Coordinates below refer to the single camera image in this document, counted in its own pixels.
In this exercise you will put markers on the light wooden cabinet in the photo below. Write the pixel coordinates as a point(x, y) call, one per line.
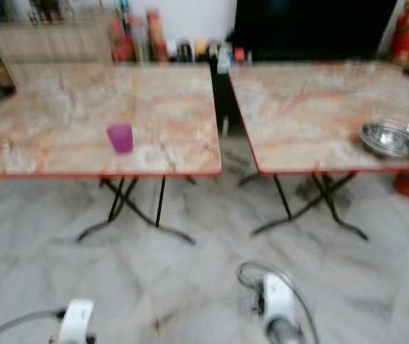
point(50, 43)

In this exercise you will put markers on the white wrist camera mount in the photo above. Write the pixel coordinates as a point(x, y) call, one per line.
point(77, 319)
point(278, 297)

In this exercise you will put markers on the purple plastic cup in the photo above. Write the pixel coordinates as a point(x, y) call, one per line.
point(120, 138)

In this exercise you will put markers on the tall red lid jar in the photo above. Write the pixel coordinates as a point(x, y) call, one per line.
point(120, 43)

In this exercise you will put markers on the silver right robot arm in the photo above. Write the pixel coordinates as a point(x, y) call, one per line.
point(283, 331)

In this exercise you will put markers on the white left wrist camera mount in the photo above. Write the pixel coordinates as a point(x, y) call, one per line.
point(77, 319)

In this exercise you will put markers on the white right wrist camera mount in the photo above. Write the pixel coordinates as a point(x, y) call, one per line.
point(278, 297)

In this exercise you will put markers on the small red box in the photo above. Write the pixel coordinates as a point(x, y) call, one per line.
point(238, 54)

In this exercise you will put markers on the orange snack jar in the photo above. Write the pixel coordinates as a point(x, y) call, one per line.
point(156, 36)

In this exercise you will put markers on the black television screen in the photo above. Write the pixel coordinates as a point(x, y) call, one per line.
point(311, 27)

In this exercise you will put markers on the stainless steel bowl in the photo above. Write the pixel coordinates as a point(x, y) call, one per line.
point(390, 139)

